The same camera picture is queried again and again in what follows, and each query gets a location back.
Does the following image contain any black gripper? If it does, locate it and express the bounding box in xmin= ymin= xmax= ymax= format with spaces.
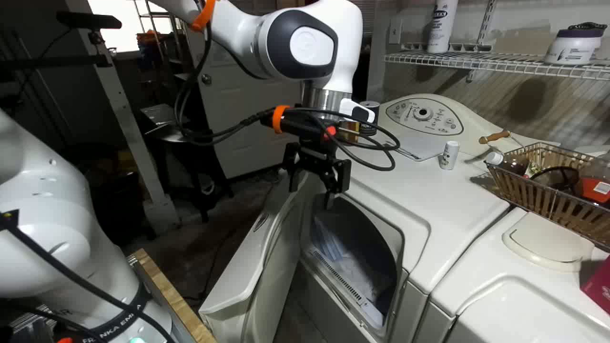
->
xmin=281 ymin=134 xmax=352 ymax=195

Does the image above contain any black metal stand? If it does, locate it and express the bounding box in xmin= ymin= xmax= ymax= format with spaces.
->
xmin=138 ymin=102 xmax=234 ymax=224

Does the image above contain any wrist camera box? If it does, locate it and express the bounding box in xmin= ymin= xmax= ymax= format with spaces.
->
xmin=335 ymin=96 xmax=379 ymax=144

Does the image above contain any white wire shelf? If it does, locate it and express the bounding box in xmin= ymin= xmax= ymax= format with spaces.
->
xmin=382 ymin=49 xmax=610 ymax=83

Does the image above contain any white machine with lid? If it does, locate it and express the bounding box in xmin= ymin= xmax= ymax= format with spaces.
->
xmin=430 ymin=205 xmax=610 ymax=343

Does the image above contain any white paper booklet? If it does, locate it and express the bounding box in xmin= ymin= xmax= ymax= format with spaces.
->
xmin=382 ymin=131 xmax=449 ymax=163

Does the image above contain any white laundry machine with window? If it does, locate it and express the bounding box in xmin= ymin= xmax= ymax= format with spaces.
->
xmin=198 ymin=92 xmax=529 ymax=343

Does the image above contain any brown wicker basket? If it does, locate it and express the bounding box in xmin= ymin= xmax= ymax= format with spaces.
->
xmin=485 ymin=140 xmax=610 ymax=251

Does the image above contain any bright window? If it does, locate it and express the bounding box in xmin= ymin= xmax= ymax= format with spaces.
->
xmin=85 ymin=0 xmax=192 ymax=54

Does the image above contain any wooden board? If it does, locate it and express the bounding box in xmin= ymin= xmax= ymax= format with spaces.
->
xmin=127 ymin=247 xmax=219 ymax=343

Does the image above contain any oval machine control panel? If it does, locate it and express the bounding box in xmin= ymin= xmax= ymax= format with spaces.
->
xmin=382 ymin=94 xmax=466 ymax=136

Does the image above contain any black cable with orange bands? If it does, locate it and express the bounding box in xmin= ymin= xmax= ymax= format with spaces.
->
xmin=169 ymin=0 xmax=403 ymax=172

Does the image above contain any white laundry machine door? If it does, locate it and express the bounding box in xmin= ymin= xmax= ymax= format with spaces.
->
xmin=196 ymin=169 xmax=333 ymax=343

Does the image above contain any dark red box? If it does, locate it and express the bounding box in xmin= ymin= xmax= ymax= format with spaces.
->
xmin=577 ymin=254 xmax=610 ymax=315

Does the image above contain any white detergent bottle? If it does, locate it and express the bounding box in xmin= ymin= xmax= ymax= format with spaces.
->
xmin=424 ymin=0 xmax=459 ymax=54

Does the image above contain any wooden handled tool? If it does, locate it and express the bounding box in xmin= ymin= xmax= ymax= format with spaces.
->
xmin=476 ymin=127 xmax=512 ymax=146

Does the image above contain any white cabinet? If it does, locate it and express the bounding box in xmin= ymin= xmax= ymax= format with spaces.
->
xmin=198 ymin=35 xmax=308 ymax=180

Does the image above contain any clear bottle with white cap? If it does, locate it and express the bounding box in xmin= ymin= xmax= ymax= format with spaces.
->
xmin=483 ymin=150 xmax=510 ymax=172

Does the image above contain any white tub with dark lid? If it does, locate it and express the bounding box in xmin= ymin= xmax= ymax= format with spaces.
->
xmin=543 ymin=20 xmax=610 ymax=68

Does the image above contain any orange red packet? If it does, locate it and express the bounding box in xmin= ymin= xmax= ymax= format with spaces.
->
xmin=579 ymin=174 xmax=610 ymax=205

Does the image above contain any small white bottle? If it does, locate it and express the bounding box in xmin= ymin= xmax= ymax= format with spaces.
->
xmin=438 ymin=138 xmax=461 ymax=171

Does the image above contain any thin black cable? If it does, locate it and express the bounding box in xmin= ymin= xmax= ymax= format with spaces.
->
xmin=0 ymin=209 xmax=177 ymax=343

